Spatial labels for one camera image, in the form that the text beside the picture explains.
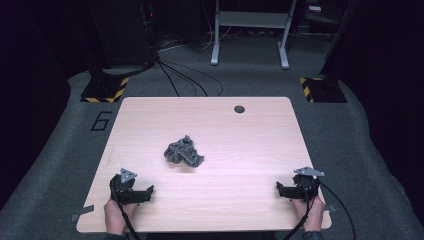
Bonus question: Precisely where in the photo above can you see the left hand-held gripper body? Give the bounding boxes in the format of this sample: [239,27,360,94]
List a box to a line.
[109,167,145,205]

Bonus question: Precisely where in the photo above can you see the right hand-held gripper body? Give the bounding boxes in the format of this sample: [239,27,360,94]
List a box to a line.
[289,166,326,202]

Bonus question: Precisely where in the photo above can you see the grey fluffy towel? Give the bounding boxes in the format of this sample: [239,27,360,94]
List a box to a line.
[163,134,205,168]

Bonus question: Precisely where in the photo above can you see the person's left hand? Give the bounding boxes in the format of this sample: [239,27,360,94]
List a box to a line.
[103,198,140,236]

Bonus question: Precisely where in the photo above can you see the person's right hand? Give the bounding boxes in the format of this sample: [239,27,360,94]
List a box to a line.
[290,195,325,233]

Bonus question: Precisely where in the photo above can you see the black stand column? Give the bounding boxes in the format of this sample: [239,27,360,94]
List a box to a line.
[87,0,158,80]
[319,0,355,80]

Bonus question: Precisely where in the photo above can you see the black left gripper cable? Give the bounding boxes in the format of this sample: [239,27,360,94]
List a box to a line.
[111,186,142,240]

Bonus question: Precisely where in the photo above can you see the thin black right gripper cable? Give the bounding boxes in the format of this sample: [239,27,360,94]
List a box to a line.
[283,196,316,240]

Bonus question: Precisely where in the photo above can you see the black hazard-striped base plate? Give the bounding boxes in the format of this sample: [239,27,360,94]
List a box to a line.
[298,76,348,104]
[80,76,130,104]

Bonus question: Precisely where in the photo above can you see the black floor cable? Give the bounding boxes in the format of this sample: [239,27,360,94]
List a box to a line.
[155,58,181,98]
[157,59,210,98]
[159,58,225,98]

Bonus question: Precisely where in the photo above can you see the white floor cables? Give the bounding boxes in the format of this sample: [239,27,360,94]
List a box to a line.
[158,25,233,53]

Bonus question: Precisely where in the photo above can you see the white metal desk frame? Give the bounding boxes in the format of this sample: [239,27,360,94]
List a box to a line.
[210,0,298,70]

